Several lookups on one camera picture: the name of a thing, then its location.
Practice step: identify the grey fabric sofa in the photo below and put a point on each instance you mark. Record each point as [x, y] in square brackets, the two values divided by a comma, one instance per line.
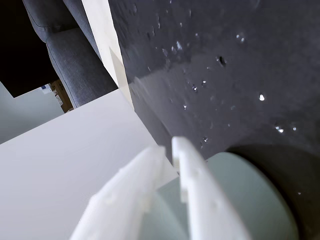
[75, 62]

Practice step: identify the silver metal cup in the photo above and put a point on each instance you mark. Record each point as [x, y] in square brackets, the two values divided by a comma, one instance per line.
[245, 195]

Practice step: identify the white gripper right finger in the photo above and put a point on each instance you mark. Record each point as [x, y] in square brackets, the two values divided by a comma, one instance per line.
[200, 195]

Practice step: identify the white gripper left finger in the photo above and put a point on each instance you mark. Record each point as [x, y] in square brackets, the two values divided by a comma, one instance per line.
[120, 200]

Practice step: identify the brown cardboard box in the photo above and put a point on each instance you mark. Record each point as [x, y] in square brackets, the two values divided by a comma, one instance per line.
[62, 97]

